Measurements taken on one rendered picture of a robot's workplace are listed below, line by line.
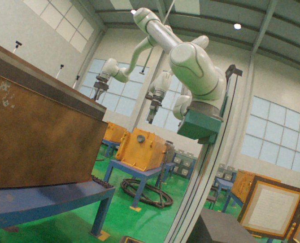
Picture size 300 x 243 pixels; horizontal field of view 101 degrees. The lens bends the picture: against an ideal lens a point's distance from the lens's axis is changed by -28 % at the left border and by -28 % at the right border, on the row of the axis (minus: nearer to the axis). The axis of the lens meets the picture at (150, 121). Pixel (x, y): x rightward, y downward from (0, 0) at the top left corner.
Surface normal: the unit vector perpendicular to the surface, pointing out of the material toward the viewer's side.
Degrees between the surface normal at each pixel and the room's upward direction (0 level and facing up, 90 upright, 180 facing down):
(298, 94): 90
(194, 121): 90
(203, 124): 90
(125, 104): 90
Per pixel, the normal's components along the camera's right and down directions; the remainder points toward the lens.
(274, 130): -0.26, -0.20
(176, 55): -0.55, -0.22
